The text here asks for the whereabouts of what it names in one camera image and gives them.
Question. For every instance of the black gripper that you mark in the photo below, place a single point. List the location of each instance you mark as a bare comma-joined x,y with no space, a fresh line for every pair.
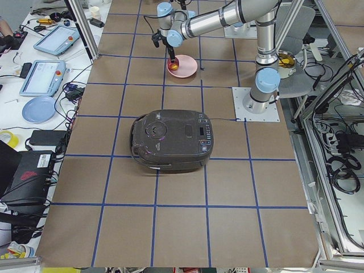
170,51

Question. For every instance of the red apple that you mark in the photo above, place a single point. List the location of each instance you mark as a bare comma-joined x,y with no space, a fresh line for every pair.
173,64

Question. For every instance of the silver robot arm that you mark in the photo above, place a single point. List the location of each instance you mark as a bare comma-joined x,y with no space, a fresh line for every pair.
176,26

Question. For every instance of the pink plate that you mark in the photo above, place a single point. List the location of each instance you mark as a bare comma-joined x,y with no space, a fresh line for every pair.
188,67

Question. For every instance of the steel bowl on chair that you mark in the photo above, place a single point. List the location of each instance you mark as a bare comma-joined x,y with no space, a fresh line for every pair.
287,64

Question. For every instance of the blue plate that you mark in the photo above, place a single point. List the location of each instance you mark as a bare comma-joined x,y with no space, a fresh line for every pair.
39,109

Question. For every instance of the dark grey rice cooker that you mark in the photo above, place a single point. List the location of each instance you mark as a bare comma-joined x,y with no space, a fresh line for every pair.
172,140

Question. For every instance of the upper blue teach pendant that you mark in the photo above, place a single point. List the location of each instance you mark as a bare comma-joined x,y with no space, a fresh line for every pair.
59,40

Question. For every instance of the blue teach pendant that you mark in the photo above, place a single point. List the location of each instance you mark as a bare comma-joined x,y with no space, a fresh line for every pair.
59,40
44,78

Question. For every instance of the lower blue teach pendant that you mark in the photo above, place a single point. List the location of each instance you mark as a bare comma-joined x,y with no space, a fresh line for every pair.
44,78

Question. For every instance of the black smartphone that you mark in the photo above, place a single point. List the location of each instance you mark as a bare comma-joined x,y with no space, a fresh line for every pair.
25,70

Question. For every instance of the black power adapter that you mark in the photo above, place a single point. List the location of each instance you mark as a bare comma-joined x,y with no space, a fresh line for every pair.
47,137

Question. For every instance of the yellow tape roll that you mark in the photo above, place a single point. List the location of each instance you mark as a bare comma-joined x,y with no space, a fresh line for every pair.
9,138

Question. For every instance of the black laptop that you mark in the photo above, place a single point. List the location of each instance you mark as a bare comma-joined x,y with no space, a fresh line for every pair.
25,179

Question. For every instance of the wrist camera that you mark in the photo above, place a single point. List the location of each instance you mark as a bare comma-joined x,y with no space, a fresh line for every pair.
155,39

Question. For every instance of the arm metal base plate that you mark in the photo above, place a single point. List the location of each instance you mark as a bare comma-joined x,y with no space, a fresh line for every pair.
245,31
248,110

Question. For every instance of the aluminium frame post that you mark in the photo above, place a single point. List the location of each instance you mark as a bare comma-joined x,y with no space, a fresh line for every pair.
82,25

